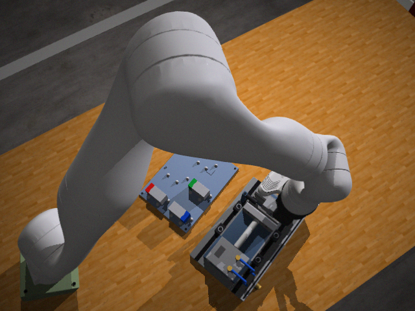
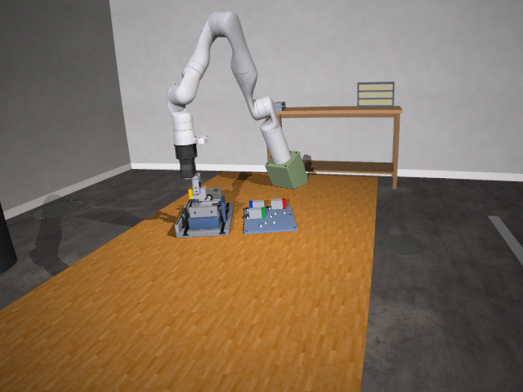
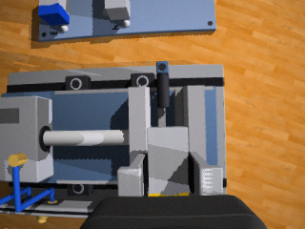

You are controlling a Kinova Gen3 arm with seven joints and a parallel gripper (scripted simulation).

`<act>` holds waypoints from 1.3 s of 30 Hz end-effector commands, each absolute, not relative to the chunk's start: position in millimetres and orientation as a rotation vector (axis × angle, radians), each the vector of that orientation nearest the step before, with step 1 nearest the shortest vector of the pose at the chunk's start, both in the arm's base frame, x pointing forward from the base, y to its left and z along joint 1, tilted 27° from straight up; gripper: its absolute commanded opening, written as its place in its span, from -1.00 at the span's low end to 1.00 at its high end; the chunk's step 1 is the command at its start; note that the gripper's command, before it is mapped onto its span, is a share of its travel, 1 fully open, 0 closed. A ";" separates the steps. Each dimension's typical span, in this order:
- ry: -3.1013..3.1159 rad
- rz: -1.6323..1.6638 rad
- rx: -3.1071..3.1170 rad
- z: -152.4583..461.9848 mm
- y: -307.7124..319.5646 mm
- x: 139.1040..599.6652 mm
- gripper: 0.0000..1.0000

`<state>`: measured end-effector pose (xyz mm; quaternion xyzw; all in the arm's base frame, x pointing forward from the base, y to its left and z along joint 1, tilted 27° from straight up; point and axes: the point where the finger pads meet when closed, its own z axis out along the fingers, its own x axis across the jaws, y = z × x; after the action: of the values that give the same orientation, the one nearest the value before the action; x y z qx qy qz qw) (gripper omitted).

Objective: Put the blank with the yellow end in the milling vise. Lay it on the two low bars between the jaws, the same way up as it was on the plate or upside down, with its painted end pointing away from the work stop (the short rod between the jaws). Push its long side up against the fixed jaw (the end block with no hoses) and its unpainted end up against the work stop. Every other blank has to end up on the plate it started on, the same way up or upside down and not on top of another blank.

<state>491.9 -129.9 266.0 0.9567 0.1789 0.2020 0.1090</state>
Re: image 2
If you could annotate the grey metal blank with green end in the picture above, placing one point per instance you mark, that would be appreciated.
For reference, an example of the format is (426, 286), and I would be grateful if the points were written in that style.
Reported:
(256, 212)

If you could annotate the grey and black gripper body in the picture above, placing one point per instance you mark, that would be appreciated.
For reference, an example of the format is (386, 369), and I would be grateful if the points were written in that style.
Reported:
(185, 147)

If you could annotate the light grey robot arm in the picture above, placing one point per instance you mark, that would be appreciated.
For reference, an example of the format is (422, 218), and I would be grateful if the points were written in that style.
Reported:
(226, 24)

